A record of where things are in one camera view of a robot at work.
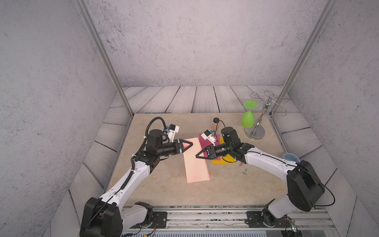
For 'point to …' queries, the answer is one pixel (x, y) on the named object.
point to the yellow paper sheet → (226, 159)
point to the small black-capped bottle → (215, 120)
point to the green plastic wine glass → (248, 119)
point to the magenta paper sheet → (213, 139)
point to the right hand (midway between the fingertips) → (198, 158)
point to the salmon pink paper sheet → (197, 169)
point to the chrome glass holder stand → (271, 105)
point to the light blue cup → (291, 157)
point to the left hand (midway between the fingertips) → (192, 146)
